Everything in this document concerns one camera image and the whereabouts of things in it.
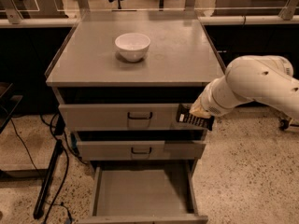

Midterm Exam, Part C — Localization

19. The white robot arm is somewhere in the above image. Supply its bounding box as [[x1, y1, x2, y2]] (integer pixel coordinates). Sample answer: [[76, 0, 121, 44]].
[[190, 55, 299, 119]]

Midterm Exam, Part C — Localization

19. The dark side table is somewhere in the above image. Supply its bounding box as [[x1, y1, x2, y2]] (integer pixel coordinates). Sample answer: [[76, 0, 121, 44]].
[[0, 82, 22, 133]]

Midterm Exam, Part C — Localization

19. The top grey drawer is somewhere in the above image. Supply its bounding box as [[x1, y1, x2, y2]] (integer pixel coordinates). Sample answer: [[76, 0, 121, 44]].
[[59, 104, 204, 131]]

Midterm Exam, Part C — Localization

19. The grey drawer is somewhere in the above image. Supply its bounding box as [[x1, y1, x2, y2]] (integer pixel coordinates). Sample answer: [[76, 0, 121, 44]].
[[59, 104, 204, 131], [77, 141, 206, 161], [78, 163, 208, 224]]

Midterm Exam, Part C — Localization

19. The black rxbar chocolate bar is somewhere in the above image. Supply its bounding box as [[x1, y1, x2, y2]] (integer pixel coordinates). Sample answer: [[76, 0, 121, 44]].
[[176, 104, 214, 131]]

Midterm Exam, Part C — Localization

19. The bottom grey drawer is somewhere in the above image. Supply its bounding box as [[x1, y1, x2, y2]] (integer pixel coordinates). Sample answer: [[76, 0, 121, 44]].
[[78, 163, 208, 224]]

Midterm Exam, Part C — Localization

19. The middle grey drawer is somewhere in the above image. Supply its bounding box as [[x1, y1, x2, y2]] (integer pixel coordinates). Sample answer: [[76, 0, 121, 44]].
[[77, 141, 206, 161]]

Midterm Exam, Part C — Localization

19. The grey drawer cabinet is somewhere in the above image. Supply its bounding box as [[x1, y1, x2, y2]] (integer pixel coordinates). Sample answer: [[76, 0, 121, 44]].
[[45, 9, 231, 224]]

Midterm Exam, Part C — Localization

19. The white ceramic bowl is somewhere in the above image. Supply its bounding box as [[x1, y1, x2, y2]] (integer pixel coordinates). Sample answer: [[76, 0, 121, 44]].
[[115, 33, 150, 62]]

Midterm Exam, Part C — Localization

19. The wheeled cart base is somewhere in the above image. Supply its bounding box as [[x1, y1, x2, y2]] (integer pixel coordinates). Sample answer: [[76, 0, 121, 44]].
[[279, 118, 299, 131]]

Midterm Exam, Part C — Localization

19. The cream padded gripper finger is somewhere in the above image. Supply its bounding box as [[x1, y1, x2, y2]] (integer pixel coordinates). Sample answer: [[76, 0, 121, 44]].
[[190, 99, 211, 119]]

